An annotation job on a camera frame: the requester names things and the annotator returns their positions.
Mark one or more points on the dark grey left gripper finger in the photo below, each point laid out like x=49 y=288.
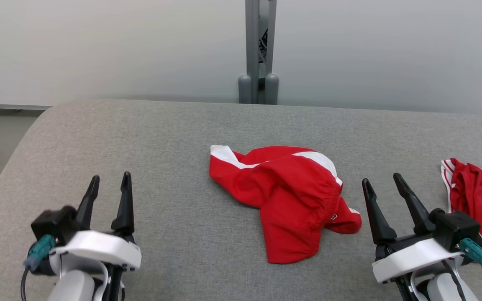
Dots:
x=87 y=209
x=124 y=213

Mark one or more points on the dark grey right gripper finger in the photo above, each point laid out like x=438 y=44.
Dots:
x=378 y=225
x=416 y=213

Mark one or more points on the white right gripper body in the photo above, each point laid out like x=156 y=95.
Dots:
x=408 y=255

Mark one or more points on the grey metal partition post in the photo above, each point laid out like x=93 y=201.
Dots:
x=251 y=42

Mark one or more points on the grey wall baseboard strip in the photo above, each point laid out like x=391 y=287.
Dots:
x=11 y=107

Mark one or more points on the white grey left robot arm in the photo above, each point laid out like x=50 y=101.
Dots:
x=75 y=288

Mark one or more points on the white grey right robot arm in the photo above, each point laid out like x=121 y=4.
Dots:
x=442 y=292

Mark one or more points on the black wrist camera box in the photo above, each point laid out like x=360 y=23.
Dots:
x=52 y=223
x=456 y=230

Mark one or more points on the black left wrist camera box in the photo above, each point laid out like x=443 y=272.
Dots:
x=52 y=223

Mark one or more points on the red shorts with white stripe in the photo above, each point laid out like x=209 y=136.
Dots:
x=291 y=200

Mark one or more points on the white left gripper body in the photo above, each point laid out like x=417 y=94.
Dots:
x=98 y=246

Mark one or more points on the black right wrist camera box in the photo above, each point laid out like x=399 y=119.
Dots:
x=456 y=230

